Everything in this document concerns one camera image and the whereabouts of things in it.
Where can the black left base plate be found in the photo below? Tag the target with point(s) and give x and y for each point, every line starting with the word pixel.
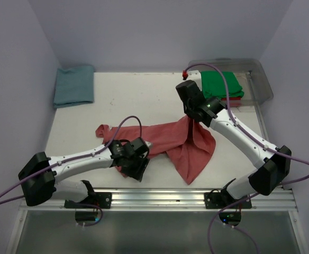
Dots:
pixel 101 199

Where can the clear plastic bin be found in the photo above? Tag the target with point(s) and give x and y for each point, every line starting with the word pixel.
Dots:
pixel 250 75

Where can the blue folded t shirt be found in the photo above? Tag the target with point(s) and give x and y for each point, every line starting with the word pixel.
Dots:
pixel 74 86

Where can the green folded t shirt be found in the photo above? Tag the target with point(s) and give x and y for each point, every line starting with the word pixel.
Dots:
pixel 213 85

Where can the red folded t shirt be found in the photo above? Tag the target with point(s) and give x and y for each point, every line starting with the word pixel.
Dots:
pixel 234 101

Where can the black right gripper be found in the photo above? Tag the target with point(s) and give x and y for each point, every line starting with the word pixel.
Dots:
pixel 192 115

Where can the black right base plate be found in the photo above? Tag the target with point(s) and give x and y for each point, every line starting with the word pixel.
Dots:
pixel 216 200

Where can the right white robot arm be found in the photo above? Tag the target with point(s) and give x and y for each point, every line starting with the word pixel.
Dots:
pixel 271 164

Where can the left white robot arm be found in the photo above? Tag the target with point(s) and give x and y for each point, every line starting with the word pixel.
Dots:
pixel 44 178

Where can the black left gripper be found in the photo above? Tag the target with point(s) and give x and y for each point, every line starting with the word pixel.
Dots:
pixel 137 169

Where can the aluminium mounting rail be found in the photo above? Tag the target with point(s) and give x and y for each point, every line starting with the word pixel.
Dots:
pixel 161 199

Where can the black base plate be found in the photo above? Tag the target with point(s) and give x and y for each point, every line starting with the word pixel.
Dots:
pixel 101 199
pixel 216 200

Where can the salmon pink t shirt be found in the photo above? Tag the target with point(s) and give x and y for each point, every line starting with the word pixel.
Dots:
pixel 187 144

